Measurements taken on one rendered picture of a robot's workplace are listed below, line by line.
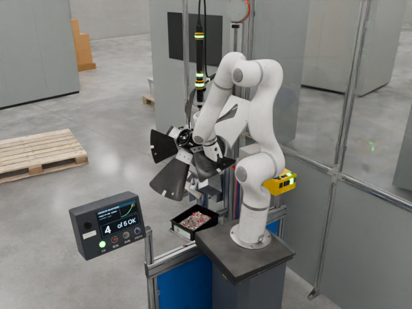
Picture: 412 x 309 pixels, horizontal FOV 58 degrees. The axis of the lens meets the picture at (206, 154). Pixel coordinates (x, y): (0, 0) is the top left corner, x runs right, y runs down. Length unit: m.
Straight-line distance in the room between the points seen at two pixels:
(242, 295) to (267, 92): 0.89
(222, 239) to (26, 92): 6.29
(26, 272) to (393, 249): 2.60
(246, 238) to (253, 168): 0.37
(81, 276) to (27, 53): 5.15
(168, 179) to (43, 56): 5.76
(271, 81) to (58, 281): 2.28
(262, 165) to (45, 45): 6.50
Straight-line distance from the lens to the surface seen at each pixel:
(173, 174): 2.18
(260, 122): 1.49
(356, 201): 2.38
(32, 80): 7.63
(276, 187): 2.05
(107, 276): 3.09
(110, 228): 1.54
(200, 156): 2.07
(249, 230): 1.68
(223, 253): 1.66
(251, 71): 1.42
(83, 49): 10.31
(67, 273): 3.20
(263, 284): 1.79
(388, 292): 2.54
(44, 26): 7.64
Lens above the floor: 2.04
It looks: 25 degrees down
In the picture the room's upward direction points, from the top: straight up
